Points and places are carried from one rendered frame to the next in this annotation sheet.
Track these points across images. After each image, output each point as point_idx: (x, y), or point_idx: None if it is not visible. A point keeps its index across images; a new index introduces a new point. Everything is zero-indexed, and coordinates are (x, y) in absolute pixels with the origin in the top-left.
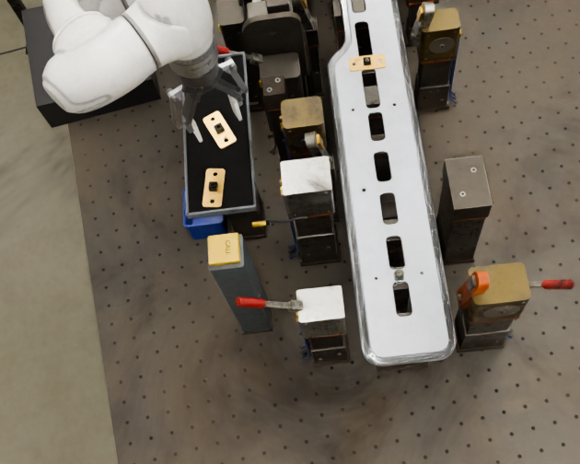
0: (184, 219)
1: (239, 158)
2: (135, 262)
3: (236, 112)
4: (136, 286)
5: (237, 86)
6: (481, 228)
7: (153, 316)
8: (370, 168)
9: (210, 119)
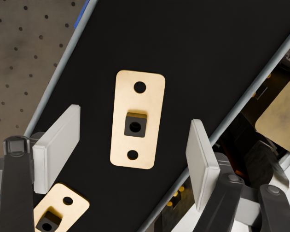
0: (78, 19)
1: (131, 202)
2: (18, 7)
3: (189, 162)
4: (9, 32)
5: (251, 202)
6: None
7: (12, 71)
8: None
9: (134, 84)
